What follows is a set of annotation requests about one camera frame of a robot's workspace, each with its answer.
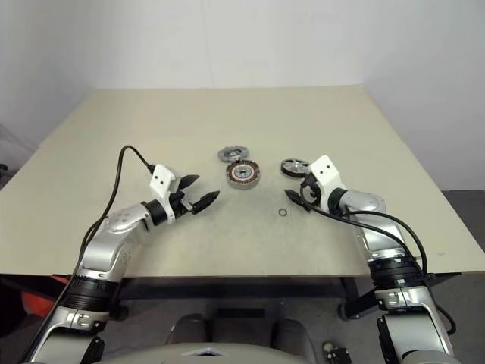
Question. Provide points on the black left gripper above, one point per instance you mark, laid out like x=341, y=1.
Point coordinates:
x=181, y=203

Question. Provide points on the motor stator with copper windings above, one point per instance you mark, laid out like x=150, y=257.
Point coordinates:
x=243, y=174

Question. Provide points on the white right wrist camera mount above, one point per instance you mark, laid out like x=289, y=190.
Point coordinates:
x=326, y=170

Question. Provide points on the red object under table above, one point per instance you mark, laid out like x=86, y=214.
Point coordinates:
x=36, y=299

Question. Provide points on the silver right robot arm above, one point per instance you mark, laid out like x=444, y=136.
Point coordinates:
x=382, y=242

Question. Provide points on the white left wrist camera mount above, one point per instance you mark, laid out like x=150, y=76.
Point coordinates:
x=161, y=182

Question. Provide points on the black rotor with silver spokes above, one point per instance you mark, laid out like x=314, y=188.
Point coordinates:
x=293, y=167

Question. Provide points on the small black device on floor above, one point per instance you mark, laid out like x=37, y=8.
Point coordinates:
x=337, y=354

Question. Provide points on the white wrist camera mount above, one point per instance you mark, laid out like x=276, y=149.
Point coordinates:
x=326, y=170
x=161, y=182

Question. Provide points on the dark rounded shape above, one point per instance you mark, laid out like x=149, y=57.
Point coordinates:
x=189, y=328

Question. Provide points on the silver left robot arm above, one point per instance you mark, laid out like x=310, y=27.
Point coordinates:
x=110, y=242

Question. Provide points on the black table frame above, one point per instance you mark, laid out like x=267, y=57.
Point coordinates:
x=227, y=282

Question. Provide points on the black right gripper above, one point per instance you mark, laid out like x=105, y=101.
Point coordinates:
x=312, y=195

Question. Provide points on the grey robot torso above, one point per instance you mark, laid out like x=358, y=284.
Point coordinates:
x=242, y=354

